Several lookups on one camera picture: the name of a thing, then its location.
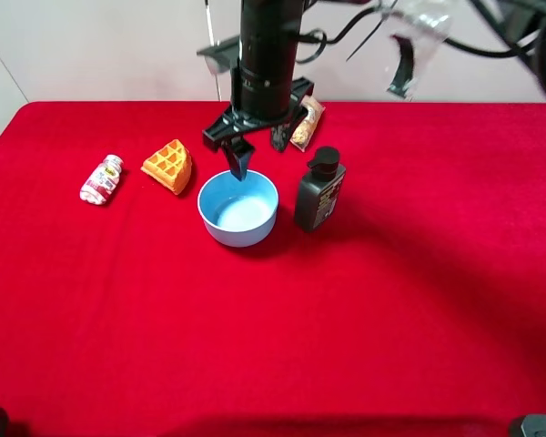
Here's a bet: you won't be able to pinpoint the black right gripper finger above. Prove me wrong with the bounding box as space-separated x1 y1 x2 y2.
270 123 297 152

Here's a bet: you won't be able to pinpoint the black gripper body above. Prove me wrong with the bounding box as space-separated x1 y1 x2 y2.
202 66 314 151

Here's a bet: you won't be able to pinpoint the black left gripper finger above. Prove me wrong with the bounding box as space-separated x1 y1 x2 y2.
220 137 255 181

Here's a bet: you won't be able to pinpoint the blue plastic bowl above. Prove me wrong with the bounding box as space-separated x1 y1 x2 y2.
197 170 279 248

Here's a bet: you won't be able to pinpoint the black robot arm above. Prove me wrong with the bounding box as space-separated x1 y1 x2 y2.
197 1 314 180

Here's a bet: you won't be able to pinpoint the clear wrapped snack packet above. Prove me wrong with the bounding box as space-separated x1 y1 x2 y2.
290 96 325 152

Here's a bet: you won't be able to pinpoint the black pump dispenser bottle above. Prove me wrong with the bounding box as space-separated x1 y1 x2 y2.
294 146 346 232

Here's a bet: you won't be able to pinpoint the orange waffle wedge toy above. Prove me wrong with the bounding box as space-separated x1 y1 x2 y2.
141 139 193 195

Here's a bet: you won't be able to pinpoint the small white pink bottle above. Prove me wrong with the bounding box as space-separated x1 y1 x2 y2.
79 155 124 206

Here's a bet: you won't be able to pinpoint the red tablecloth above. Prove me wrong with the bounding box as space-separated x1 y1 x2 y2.
0 102 546 436

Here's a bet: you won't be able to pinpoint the black base corner right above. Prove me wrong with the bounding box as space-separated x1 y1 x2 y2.
509 414 546 437

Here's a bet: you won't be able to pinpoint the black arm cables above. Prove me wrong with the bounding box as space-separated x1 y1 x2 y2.
295 0 546 108

